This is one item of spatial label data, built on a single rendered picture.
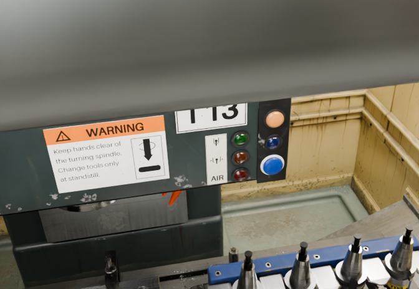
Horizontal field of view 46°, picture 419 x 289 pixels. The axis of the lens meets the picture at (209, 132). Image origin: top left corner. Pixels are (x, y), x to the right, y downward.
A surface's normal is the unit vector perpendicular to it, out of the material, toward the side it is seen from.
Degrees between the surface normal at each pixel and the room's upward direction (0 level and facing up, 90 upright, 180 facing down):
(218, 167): 90
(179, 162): 90
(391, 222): 24
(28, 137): 90
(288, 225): 0
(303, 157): 90
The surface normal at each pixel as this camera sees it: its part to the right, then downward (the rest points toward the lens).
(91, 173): 0.18, 0.53
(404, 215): -0.44, -0.71
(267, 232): -0.04, -0.84
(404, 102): -0.98, 0.13
